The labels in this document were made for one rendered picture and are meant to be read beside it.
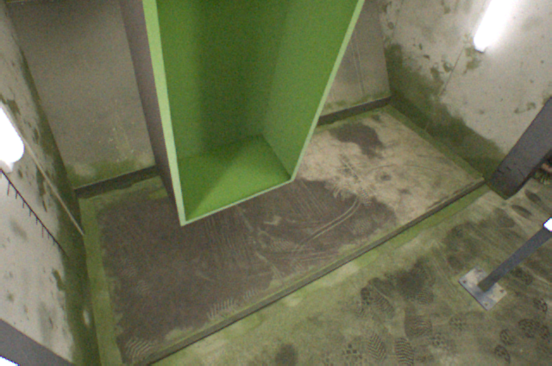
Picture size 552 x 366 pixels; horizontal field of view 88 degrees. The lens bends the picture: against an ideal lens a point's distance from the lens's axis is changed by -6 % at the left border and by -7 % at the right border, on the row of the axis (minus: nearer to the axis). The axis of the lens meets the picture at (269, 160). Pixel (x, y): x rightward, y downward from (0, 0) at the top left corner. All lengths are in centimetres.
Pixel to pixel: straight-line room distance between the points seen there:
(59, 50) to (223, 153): 117
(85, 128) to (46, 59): 45
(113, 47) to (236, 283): 159
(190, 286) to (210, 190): 53
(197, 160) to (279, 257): 71
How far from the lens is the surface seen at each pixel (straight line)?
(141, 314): 174
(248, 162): 161
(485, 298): 215
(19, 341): 108
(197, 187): 152
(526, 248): 187
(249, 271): 175
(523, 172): 267
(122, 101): 215
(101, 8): 225
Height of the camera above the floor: 161
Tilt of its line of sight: 43 degrees down
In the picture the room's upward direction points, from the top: 4 degrees clockwise
